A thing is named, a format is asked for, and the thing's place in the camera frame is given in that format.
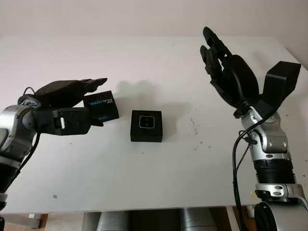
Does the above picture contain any grey robot thigh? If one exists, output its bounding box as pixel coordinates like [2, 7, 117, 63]
[180, 208, 216, 231]
[97, 211, 130, 231]

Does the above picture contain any black RealSense box lid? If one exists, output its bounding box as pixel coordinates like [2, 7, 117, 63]
[84, 90, 120, 121]

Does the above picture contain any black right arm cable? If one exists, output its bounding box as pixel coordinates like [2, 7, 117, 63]
[231, 113, 277, 212]

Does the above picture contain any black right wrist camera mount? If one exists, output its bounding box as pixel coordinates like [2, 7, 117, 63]
[247, 61, 302, 116]

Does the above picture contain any grey right robot thigh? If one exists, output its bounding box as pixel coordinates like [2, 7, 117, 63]
[180, 208, 216, 231]

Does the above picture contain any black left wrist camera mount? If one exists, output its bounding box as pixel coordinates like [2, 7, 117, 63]
[33, 107, 93, 137]

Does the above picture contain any black box base with foam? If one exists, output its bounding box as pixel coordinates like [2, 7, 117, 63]
[130, 110, 163, 143]

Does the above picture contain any grey left robot thigh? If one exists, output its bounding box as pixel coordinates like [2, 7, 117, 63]
[97, 211, 130, 231]

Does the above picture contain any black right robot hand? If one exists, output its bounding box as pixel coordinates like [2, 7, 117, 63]
[199, 26, 262, 109]

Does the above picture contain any small silver RealSense camera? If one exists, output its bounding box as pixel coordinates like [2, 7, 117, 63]
[138, 115, 155, 129]

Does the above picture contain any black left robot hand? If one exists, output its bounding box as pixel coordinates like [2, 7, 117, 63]
[35, 77, 108, 127]

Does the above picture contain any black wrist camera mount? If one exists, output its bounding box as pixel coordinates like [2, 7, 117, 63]
[33, 107, 93, 137]
[247, 61, 302, 116]

